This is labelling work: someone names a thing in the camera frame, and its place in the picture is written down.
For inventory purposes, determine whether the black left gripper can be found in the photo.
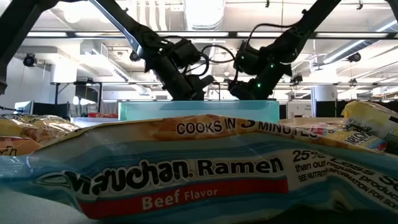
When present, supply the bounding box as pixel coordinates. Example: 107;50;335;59
144;40;215;101

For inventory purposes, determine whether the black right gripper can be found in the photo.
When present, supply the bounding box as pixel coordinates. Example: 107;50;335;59
228;60;293;101

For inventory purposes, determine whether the teal plastic bin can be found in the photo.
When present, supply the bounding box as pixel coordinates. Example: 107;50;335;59
117;99;280;124

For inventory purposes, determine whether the red Saucy Noods packet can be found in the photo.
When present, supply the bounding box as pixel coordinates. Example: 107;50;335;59
88;112;119;119

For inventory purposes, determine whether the black overhead light bar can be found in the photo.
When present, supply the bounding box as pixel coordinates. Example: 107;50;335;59
26;30;398;40

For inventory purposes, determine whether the white sign board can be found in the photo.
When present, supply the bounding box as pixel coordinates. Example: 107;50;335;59
287;101;312;118

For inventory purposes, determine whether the computer monitor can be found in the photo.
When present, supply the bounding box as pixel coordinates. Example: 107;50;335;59
14;100;34;116

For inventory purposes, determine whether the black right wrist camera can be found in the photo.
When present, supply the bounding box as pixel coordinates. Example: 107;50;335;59
235;40;265;75

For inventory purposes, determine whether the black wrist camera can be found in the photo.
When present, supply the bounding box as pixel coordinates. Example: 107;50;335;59
171;37;202;68
235;40;265;75

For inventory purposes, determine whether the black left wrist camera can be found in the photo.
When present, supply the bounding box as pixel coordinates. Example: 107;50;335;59
171;37;202;68

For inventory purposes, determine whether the white ceiling duct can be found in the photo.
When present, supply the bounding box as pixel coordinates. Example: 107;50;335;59
183;0;225;63

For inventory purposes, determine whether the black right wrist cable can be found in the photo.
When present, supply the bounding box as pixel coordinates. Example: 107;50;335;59
201;22;300;82

